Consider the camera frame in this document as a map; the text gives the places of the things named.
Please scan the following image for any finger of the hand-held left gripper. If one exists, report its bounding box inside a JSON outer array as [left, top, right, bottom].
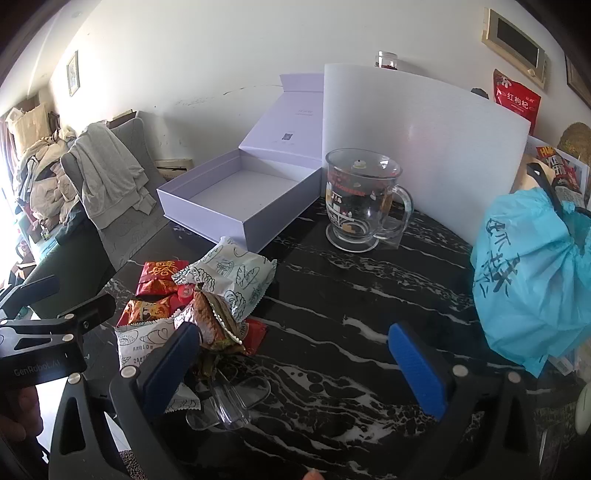
[[0, 275, 62, 320], [0, 292, 117, 359]]

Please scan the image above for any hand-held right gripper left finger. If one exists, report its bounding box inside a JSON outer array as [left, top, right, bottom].
[[48, 322, 204, 480]]

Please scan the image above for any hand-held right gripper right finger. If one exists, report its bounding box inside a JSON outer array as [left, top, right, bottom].
[[387, 322, 543, 480]]

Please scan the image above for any small white bread-print packet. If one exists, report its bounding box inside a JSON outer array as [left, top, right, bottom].
[[115, 318, 201, 411]]

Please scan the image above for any orange-red snack packet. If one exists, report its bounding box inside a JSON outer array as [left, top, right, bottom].
[[116, 298, 178, 328]]

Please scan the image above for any green-edged shrimp snack packet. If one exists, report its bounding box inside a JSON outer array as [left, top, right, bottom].
[[191, 291, 245, 356]]

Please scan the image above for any clear plastic holder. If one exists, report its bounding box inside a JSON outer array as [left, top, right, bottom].
[[186, 374, 272, 431]]

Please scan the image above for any red gold-print packet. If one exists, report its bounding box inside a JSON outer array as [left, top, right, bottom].
[[135, 261, 190, 296]]

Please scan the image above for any red ketchup sachet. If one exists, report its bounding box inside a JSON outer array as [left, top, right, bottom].
[[238, 318, 269, 356]]

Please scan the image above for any lavender gift box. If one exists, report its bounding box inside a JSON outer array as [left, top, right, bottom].
[[157, 73, 325, 254]]

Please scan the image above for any person's left hand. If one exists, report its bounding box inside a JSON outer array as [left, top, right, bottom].
[[0, 386, 43, 446]]

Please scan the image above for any grey leaf-pattern chair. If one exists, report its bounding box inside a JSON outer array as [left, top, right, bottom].
[[60, 117, 172, 273]]

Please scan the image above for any pile of clothes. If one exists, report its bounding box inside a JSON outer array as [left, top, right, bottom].
[[14, 127, 86, 241]]

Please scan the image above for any grey garment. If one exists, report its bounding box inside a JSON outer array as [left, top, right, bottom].
[[69, 122, 158, 230]]

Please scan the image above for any blue plastic bag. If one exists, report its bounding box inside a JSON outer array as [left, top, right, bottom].
[[470, 187, 591, 377]]

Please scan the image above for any printed glass mug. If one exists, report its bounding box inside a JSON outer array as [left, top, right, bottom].
[[324, 148, 414, 252]]

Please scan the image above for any beige paper bag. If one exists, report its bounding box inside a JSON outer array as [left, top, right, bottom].
[[6, 102, 51, 153]]

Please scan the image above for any beige radiator cover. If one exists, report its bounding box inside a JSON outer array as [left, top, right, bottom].
[[154, 158, 194, 182]]

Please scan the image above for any brown paper bag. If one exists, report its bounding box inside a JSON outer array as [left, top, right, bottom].
[[512, 159, 555, 195]]

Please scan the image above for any white foam board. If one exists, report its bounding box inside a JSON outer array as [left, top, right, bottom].
[[323, 63, 532, 245]]

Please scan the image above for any colourful printed box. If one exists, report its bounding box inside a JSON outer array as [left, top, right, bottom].
[[526, 135, 591, 204]]

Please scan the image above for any woven straw disc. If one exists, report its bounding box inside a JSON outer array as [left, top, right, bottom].
[[556, 122, 591, 160]]

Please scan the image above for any red foil pouch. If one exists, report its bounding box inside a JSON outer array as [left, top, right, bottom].
[[493, 69, 542, 134]]

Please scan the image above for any small wall picture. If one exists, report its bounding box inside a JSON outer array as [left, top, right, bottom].
[[67, 51, 80, 97]]

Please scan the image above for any black bag strap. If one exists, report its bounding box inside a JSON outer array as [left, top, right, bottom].
[[526, 162, 591, 241]]

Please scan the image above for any dark gold picture frame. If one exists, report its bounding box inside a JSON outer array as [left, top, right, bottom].
[[566, 55, 591, 107]]

